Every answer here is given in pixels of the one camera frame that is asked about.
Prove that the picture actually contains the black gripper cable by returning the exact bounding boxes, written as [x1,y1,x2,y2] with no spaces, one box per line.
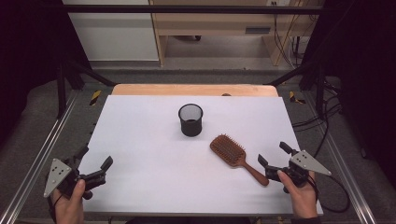
[309,174,351,215]

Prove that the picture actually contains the black curtain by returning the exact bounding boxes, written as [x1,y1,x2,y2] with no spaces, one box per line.
[302,0,396,183]
[0,0,92,147]

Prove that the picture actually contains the person's right hand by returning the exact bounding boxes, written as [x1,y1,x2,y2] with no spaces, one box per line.
[276,169,319,220]

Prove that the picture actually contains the white cabinet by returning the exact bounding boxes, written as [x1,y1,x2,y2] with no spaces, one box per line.
[61,0,160,63]

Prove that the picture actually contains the black horizontal frame bar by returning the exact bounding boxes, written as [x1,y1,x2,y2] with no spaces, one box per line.
[40,4,325,15]

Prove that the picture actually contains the wooden table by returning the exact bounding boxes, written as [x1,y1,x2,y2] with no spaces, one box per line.
[110,83,279,98]

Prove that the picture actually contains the light wooden desk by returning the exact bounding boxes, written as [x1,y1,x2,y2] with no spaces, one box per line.
[148,0,323,67]

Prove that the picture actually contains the person's left hand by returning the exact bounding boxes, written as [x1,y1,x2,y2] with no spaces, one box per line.
[50,178,87,224]

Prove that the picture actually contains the brown wooden hairbrush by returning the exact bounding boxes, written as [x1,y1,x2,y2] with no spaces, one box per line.
[209,133,270,188]

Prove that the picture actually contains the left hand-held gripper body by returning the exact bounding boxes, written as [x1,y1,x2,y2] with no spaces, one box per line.
[43,155,107,201]

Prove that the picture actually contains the office chair base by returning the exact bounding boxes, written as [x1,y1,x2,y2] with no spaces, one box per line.
[173,35,204,42]

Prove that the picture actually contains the black frame strut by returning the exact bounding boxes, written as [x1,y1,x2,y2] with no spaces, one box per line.
[266,61,327,117]
[56,58,119,119]

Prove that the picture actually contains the aluminium rail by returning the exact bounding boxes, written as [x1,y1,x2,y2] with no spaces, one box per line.
[303,90,378,224]
[0,89,79,224]

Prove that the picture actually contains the black floor cables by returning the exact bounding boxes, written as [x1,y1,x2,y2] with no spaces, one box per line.
[291,79,344,158]

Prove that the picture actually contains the black mesh cup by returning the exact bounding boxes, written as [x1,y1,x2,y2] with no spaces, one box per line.
[177,103,205,137]

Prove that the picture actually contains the white table mat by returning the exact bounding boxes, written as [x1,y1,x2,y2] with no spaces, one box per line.
[78,94,324,217]

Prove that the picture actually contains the hanging desk cables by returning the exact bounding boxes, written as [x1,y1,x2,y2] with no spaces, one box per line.
[271,0,304,69]

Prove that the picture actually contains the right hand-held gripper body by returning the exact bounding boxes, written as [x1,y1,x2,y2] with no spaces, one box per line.
[264,149,332,194]

